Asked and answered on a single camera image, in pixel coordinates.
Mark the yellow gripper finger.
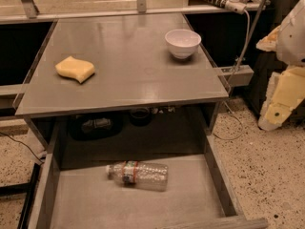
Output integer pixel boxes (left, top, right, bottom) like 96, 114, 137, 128
258, 66, 305, 131
256, 26, 280, 52

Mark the metal bracket at counter side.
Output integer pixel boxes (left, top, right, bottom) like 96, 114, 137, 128
215, 65, 254, 87

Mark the dark cup under counter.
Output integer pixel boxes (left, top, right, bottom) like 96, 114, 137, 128
130, 108, 152, 127

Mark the open grey drawer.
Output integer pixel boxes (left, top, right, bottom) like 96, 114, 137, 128
29, 117, 268, 229

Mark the clear plastic water bottle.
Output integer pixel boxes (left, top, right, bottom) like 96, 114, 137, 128
106, 160, 169, 191

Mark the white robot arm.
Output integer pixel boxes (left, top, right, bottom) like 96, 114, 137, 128
256, 0, 305, 131

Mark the black bin under counter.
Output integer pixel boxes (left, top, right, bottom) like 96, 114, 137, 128
68, 113, 123, 141

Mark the white power strip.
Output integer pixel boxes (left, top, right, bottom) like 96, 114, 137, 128
203, 0, 246, 14

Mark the yellow sponge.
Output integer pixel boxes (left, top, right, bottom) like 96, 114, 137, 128
55, 56, 95, 84

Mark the black cable on floor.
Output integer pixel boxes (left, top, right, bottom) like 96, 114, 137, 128
0, 131, 46, 161

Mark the white ceramic bowl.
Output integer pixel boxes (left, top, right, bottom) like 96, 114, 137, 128
165, 29, 201, 59

